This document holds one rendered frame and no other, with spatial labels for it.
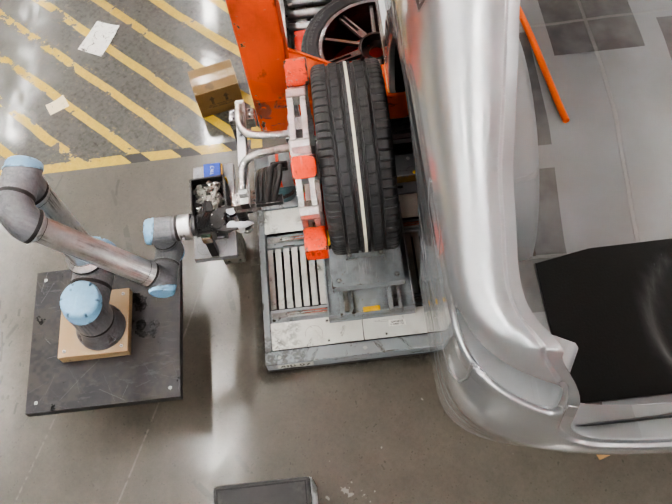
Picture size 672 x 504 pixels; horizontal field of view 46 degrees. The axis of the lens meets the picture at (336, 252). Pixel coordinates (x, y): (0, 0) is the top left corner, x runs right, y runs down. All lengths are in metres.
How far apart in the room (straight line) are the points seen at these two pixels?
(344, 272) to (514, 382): 1.53
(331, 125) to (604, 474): 1.73
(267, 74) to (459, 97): 1.28
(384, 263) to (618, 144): 1.09
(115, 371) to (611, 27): 2.20
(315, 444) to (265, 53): 1.53
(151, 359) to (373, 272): 0.95
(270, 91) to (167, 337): 1.03
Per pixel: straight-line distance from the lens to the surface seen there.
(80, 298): 2.99
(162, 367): 3.13
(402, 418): 3.25
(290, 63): 2.68
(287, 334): 3.31
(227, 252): 3.09
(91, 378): 3.21
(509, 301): 1.64
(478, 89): 1.79
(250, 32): 2.80
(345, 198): 2.45
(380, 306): 3.25
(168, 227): 2.73
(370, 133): 2.44
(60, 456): 3.50
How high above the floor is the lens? 3.15
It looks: 63 degrees down
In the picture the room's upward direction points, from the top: 10 degrees counter-clockwise
